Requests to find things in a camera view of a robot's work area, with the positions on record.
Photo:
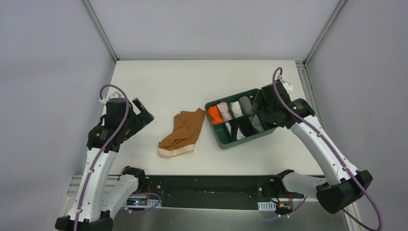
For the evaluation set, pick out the black white rolled underwear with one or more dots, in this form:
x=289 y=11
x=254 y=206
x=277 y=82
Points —
x=234 y=130

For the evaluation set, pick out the green divided plastic tray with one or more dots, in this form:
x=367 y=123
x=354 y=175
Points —
x=223 y=136

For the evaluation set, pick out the grey striped rolled underwear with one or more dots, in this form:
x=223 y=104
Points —
x=246 y=105

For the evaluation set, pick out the pink rolled underwear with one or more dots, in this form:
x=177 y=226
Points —
x=224 y=111

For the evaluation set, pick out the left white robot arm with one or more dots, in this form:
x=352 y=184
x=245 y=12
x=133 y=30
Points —
x=92 y=210

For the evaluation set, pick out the right white cable duct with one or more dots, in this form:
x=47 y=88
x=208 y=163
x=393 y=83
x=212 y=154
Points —
x=266 y=206

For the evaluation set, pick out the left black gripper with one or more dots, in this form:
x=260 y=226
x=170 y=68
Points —
x=137 y=118

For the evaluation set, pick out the orange rolled underwear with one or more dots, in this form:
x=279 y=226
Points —
x=215 y=115

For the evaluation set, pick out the left white cable duct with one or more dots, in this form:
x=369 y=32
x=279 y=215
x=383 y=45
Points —
x=140 y=203

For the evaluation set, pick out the brown underwear beige waistband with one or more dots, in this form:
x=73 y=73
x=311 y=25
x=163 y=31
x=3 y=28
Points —
x=186 y=132

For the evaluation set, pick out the white cable duct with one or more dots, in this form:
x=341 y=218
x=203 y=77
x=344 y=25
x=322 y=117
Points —
x=140 y=203
x=266 y=206

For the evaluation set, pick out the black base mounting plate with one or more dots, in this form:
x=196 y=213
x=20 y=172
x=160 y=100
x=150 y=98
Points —
x=214 y=192

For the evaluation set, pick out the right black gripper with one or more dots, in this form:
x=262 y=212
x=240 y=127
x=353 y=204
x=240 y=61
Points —
x=266 y=106

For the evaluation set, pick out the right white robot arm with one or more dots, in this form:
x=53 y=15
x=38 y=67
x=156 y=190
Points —
x=342 y=183

